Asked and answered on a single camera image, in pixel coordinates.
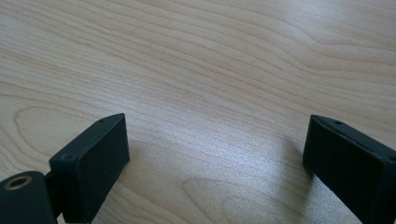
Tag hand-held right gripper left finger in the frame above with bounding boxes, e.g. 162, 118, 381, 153
49, 112, 131, 224

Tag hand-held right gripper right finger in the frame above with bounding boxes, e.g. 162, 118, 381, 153
302, 114, 396, 224

